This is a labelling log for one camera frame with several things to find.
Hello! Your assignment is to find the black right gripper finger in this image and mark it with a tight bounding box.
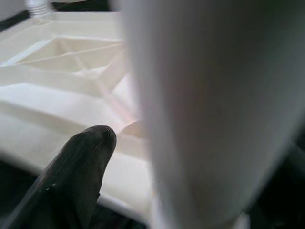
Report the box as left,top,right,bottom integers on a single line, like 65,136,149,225
4,125,117,229

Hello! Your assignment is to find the white plastic tabletop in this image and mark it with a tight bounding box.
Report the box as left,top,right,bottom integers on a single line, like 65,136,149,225
0,10,251,229

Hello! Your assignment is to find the white plastic table leg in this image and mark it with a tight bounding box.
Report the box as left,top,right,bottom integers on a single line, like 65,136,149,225
119,0,305,227
25,0,52,17

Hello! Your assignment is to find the black tablecloth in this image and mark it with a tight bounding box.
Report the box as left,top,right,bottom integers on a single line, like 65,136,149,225
0,1,305,229

